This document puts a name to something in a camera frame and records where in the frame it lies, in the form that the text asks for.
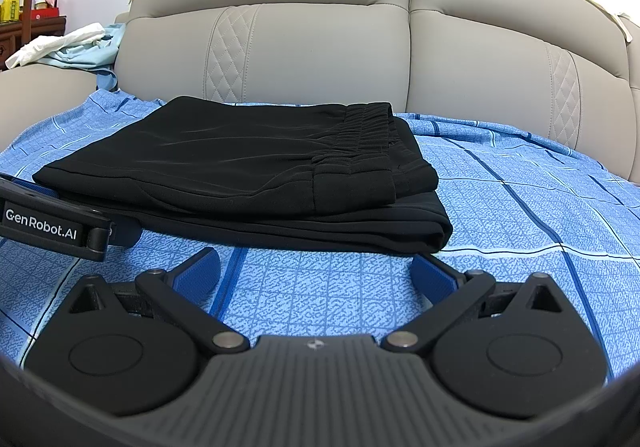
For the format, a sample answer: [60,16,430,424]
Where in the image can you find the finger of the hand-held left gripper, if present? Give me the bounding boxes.
[109,220,144,248]
[0,176,58,202]

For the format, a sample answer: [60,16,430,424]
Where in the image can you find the light blue garment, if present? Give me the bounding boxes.
[45,22,126,93]

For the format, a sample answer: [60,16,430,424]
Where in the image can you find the white cloth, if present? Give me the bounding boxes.
[5,22,107,70]

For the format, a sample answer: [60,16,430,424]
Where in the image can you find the blue checked blanket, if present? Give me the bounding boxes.
[0,88,640,368]

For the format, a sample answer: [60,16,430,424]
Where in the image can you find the dark wooden cabinet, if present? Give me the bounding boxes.
[0,16,67,73]

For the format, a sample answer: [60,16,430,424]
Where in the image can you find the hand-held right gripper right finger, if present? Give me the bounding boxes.
[382,254,573,353]

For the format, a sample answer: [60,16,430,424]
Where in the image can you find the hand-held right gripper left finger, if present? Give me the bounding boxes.
[67,249,251,354]

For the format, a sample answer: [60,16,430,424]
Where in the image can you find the grey leather sofa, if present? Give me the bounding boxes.
[0,0,640,178]

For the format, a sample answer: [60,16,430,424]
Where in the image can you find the black pants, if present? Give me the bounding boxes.
[31,96,455,255]

